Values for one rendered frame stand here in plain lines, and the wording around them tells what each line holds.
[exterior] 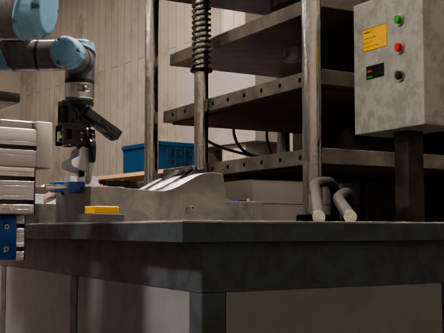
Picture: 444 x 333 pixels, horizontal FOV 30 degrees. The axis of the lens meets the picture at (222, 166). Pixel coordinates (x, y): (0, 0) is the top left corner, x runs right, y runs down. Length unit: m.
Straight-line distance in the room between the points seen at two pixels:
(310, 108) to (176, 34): 5.30
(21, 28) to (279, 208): 1.57
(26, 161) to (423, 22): 1.22
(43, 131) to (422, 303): 0.85
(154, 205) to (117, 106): 6.55
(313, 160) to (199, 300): 1.11
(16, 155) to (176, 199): 0.63
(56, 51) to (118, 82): 6.64
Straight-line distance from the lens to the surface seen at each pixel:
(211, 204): 2.18
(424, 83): 2.35
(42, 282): 2.32
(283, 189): 2.96
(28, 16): 1.58
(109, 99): 8.79
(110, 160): 8.68
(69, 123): 2.09
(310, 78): 2.55
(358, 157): 2.70
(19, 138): 1.63
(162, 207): 2.12
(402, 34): 2.43
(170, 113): 3.50
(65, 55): 2.01
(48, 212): 2.32
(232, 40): 3.15
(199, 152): 3.17
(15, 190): 1.62
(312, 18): 2.59
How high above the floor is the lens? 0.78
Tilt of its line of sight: 4 degrees up
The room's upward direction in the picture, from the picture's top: straight up
